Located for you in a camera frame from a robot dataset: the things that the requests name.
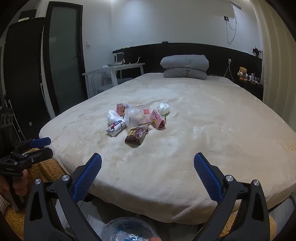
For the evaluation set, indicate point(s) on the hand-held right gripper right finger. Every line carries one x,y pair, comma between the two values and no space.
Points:
208,178

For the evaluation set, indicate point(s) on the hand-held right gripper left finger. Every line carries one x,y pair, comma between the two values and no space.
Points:
87,176

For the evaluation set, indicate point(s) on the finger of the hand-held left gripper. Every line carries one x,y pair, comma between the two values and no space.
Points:
44,153
42,141

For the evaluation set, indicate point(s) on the white wrapper red blue print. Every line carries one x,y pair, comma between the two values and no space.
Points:
115,128

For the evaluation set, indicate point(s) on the brown snack packet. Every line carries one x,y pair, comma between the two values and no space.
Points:
136,136

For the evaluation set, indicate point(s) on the white tissue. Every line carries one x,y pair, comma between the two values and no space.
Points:
113,117

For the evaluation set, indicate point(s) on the round bin clear bag liner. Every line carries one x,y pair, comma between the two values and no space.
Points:
129,229

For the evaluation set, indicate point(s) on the pink paper cup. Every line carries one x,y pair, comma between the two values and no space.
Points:
120,109

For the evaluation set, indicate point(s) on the pink and green snack packet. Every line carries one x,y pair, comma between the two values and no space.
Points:
158,119

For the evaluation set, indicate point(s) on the clear plastic jar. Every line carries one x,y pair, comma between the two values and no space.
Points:
136,114

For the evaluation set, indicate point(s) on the white plastic ball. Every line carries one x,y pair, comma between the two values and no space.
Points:
163,108

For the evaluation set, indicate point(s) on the person's left hand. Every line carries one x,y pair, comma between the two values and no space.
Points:
20,185

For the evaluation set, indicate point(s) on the brown plush cloth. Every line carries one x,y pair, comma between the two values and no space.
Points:
229,227
46,169

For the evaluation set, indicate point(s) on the bed with cream blanket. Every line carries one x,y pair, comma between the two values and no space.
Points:
185,139

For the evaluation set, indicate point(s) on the black board panel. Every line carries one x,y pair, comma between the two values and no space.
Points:
23,69

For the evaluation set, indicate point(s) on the black-framed frosted glass door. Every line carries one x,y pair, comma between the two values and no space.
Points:
62,58

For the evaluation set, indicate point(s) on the black bedside shelf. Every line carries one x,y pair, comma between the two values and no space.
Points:
249,91

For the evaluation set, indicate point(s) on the white-backed chair grey cushion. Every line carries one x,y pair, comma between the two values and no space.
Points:
123,81

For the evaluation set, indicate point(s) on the cluster of small bottles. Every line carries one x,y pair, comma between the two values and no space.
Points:
254,80

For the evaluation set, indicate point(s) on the brown teddy bear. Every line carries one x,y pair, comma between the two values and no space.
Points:
242,73

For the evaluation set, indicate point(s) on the white desk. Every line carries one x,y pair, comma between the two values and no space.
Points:
124,67

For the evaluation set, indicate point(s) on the folded grey quilt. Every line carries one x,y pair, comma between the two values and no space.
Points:
185,67

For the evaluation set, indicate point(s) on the cream curtain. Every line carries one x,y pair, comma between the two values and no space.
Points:
275,69

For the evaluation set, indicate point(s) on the black headboard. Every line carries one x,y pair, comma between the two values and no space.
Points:
150,58

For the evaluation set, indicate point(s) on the black plant ornament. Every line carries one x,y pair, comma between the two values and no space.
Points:
256,51

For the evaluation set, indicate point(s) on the white air conditioner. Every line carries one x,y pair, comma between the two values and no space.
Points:
235,4

